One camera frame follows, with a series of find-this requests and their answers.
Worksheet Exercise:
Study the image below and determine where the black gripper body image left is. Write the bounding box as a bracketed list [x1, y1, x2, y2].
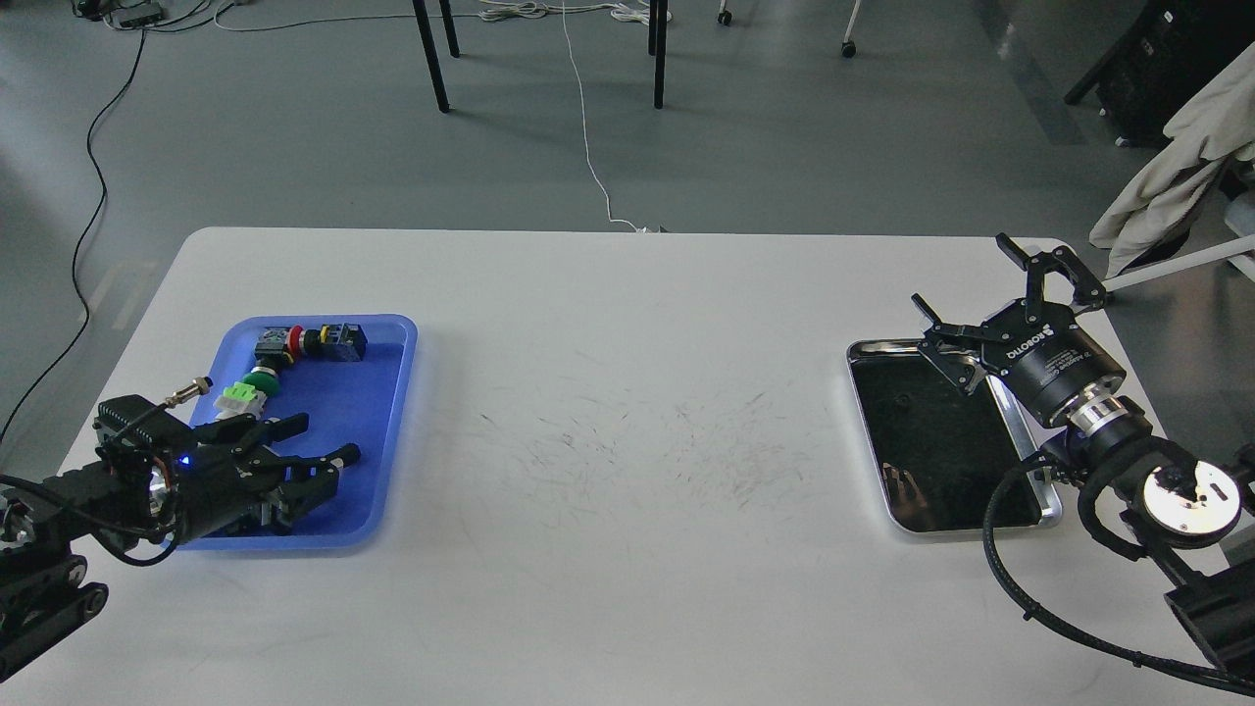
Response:
[147, 446, 285, 545]

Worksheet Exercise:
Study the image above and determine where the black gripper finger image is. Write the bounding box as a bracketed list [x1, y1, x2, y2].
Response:
[260, 443, 361, 520]
[994, 233, 1108, 325]
[201, 413, 310, 456]
[911, 293, 1010, 396]

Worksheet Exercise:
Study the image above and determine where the black cabinet top right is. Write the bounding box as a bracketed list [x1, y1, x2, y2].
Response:
[1063, 1, 1254, 147]

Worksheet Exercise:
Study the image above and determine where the red emergency push button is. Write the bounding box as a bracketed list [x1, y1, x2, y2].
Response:
[254, 325, 368, 367]

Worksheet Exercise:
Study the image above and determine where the green push button switch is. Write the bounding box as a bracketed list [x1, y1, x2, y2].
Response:
[215, 365, 279, 421]

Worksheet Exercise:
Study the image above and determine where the black table leg right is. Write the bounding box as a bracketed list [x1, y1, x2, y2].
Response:
[646, 0, 671, 109]

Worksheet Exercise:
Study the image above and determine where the beige cloth on chair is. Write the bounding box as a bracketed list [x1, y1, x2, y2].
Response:
[1088, 46, 1254, 277]

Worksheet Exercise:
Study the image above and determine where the blue plastic tray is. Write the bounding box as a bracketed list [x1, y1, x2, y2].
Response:
[187, 313, 420, 553]

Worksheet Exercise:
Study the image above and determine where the black table leg left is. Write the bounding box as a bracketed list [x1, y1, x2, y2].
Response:
[410, 0, 461, 115]

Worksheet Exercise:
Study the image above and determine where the black table leg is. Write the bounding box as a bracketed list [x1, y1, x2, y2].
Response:
[410, 0, 461, 115]
[646, 0, 671, 109]

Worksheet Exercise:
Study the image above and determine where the silver metal tray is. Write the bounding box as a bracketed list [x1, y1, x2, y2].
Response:
[846, 339, 1038, 540]

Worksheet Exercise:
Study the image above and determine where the white floor cable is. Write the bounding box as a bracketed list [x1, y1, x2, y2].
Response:
[476, 0, 678, 234]

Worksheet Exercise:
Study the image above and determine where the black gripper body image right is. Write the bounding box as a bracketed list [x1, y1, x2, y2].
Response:
[990, 313, 1127, 429]

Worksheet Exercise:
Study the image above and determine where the black floor cable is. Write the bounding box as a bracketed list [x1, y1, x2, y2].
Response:
[0, 0, 256, 446]

